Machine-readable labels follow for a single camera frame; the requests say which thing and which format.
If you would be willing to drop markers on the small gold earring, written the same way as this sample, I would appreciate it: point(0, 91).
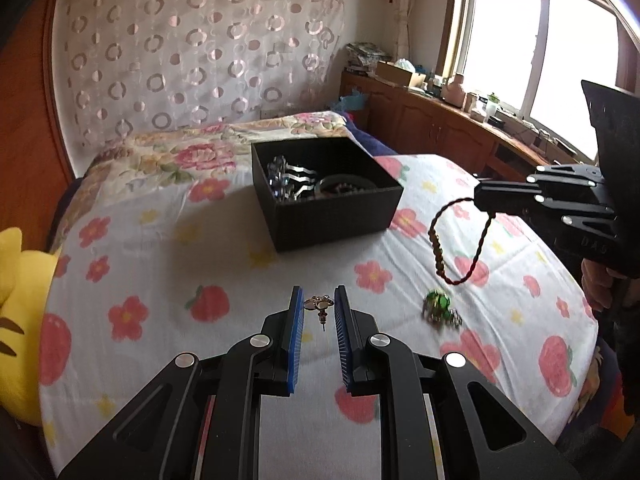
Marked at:
point(318, 305)

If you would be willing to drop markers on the small white container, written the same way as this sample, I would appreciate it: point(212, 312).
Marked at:
point(472, 102)

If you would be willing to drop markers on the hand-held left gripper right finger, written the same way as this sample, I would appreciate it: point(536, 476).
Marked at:
point(342, 340)

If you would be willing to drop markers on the silver bangle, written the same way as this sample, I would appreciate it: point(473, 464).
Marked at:
point(350, 180)

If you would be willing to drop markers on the green stone pendant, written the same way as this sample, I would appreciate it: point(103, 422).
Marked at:
point(440, 307)

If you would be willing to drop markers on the pale window curtain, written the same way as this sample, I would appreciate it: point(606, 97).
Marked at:
point(402, 10)

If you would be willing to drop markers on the black box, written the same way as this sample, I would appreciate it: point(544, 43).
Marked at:
point(330, 215)

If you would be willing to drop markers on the person's right hand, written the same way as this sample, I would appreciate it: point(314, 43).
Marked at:
point(597, 285)

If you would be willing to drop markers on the wooden framed window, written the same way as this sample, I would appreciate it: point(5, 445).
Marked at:
point(540, 45)

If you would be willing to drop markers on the green capped bottle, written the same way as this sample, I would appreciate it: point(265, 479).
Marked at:
point(492, 107)

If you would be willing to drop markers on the long wooden cabinet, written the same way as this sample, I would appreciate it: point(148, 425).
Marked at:
point(430, 125)

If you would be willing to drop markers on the wooden slatted wardrobe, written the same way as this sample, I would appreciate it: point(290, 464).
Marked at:
point(30, 160)

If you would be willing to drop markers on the blue plastic bag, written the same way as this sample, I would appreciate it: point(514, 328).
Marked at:
point(349, 101)

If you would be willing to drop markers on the yellow plush toy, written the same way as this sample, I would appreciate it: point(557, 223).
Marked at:
point(22, 330)

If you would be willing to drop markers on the pile of patterned cloth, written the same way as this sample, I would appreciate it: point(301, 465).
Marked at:
point(367, 56)

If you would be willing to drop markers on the floral quilt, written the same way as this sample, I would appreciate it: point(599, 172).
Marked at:
point(175, 155)

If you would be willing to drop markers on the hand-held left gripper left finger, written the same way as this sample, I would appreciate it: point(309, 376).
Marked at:
point(295, 340)

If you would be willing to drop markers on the strawberry print bed sheet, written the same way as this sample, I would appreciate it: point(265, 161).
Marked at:
point(200, 280)

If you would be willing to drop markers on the pink plastic jug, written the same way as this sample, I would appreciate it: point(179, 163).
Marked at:
point(453, 91)

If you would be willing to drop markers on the open cardboard box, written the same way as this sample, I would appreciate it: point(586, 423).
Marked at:
point(397, 74)

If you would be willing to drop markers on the silver wavy hairpin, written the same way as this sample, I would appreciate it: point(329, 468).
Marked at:
point(292, 177)

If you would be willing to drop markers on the circle patterned sheer cloth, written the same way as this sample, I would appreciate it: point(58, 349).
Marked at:
point(200, 50)

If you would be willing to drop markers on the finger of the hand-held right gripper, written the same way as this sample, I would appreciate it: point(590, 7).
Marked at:
point(575, 212)
point(565, 175)

